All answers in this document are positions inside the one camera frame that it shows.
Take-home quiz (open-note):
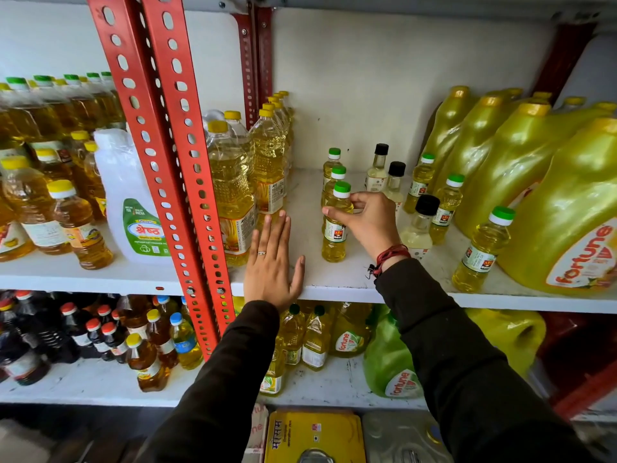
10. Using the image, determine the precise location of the person's left hand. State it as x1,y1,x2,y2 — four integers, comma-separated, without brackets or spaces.
243,210,306,313

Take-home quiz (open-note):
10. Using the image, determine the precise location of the person's right hand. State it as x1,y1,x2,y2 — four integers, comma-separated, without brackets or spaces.
321,191,410,266

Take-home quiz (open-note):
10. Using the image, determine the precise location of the small green-capped oil bottle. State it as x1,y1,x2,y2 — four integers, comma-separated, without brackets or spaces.
321,181,355,263
404,153,436,215
429,174,466,245
321,166,348,208
452,205,516,294
322,148,344,186

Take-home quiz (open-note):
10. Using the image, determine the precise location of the person's right forearm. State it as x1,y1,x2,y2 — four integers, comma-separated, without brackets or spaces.
375,258,598,463

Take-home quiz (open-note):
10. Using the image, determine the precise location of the person's left forearm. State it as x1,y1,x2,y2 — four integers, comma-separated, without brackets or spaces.
134,300,281,463

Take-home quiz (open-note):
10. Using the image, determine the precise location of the small black-capped clear bottle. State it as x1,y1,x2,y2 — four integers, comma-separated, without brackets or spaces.
400,194,441,261
365,143,389,193
384,161,407,210

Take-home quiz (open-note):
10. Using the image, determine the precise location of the dark-capped yellow oil bottle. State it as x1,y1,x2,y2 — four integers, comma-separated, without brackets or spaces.
301,305,333,371
260,332,286,397
281,304,307,367

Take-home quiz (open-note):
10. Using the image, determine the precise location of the row of pale yellow-capped bottles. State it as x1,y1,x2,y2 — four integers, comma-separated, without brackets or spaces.
205,90,296,268

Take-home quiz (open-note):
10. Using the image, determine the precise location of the blue-capped yellow oil bottle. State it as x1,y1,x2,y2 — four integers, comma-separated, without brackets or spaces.
155,295,180,319
170,312,204,371

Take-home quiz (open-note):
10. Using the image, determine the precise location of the green oil jug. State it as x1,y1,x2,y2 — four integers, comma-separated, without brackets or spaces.
363,305,425,400

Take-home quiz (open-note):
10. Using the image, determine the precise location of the amber yellow-capped oil bottle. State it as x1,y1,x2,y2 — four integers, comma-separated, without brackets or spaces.
125,332,172,393
146,309,179,369

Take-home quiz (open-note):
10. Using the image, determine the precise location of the brown oil bottle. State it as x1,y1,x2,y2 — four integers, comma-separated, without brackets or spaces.
116,295,150,338

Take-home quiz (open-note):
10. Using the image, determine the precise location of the white jug with green label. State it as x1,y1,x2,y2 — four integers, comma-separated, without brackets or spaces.
94,128,174,266

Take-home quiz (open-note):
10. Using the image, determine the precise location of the yellow oil tin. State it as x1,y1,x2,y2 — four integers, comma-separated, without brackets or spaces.
264,410,367,463

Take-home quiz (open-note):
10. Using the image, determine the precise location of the white packet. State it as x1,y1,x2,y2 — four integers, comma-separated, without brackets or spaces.
243,404,270,463

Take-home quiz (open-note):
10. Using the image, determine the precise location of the cluster of amber yellow-capped bottles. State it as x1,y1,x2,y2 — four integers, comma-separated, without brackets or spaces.
0,130,115,270

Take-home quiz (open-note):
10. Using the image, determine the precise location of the silver oil tin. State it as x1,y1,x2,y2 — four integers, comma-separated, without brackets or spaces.
362,411,454,463

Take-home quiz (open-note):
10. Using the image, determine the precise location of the yellow oil jug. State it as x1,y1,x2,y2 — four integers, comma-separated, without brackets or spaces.
465,308,547,379

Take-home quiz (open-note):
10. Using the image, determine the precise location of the row of large yellow jugs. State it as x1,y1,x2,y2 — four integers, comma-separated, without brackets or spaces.
418,86,617,297

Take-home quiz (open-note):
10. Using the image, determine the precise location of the row of tall green-capped bottles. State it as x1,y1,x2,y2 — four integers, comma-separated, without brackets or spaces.
0,71,127,159

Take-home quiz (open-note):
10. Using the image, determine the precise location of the cluster of dark red-capped bottles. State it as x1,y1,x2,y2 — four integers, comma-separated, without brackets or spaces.
0,290,128,386

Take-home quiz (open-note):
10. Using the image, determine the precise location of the dark red container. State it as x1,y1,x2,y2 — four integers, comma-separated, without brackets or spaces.
537,311,617,381

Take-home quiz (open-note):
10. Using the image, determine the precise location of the red shelf brace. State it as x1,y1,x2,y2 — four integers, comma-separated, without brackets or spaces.
552,359,617,420

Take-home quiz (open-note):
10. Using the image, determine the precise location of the red thread bracelet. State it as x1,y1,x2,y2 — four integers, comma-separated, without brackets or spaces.
367,244,412,279

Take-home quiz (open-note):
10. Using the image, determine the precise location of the red slotted shelf post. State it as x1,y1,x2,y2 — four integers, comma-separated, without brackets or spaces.
233,13,258,128
140,0,237,333
86,0,220,359
255,5,274,104

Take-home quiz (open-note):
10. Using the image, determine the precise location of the dark red shelf post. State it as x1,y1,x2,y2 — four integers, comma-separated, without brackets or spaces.
532,21,598,99

